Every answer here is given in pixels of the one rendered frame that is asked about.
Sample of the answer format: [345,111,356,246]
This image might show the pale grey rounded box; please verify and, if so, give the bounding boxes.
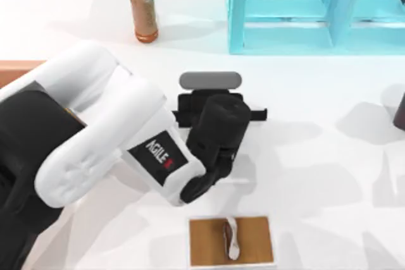
[178,71,243,90]

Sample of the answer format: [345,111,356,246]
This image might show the white and brown shoe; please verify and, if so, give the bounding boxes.
[222,216,240,260]

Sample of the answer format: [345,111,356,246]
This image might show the light blue rack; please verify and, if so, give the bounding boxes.
[226,0,405,56]

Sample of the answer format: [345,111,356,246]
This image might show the dark brown cup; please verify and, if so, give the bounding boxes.
[392,91,405,131]

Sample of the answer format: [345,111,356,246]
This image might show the brown square coaster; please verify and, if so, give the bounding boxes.
[189,216,275,267]

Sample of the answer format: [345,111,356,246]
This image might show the salmon-coloured shallow box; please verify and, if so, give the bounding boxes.
[0,60,48,90]

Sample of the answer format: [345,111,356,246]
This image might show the orange bottle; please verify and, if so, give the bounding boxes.
[128,0,159,44]

